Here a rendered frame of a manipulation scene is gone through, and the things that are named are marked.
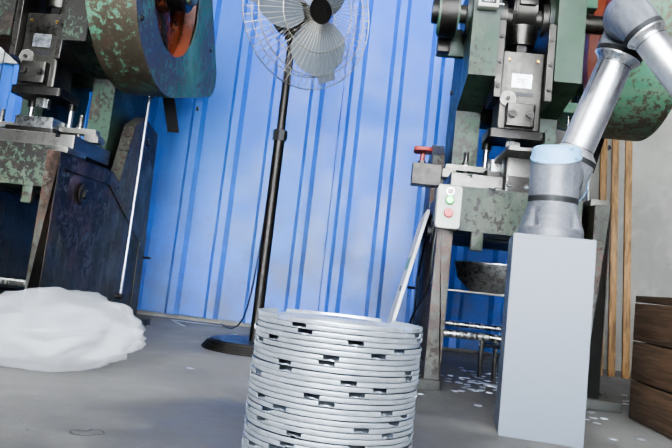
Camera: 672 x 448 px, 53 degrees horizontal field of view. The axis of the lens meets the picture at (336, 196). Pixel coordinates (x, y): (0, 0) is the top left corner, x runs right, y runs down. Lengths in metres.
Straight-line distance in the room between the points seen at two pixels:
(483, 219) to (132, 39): 1.33
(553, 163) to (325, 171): 2.12
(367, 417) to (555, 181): 0.80
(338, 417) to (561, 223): 0.77
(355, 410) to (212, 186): 2.69
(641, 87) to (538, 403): 1.20
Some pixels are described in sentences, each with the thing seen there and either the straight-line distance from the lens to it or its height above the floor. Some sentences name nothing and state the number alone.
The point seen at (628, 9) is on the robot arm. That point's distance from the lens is 1.79.
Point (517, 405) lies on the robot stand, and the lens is 1.61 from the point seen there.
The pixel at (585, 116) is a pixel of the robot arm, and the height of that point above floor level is 0.78.
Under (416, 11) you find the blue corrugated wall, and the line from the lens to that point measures 3.87.
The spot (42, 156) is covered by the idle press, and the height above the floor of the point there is 0.60.
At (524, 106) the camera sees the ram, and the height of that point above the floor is 0.97.
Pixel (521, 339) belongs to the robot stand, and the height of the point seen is 0.21.
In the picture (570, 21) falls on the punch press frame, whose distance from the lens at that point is 2.58.
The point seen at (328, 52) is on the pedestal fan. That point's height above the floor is 1.16.
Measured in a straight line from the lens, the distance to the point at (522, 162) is 2.35.
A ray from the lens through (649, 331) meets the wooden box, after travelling 2.08.
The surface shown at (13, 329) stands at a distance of 1.77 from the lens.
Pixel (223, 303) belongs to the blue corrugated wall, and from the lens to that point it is 3.65.
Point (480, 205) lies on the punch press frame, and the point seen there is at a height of 0.59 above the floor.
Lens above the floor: 0.30
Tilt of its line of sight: 7 degrees up
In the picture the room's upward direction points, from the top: 6 degrees clockwise
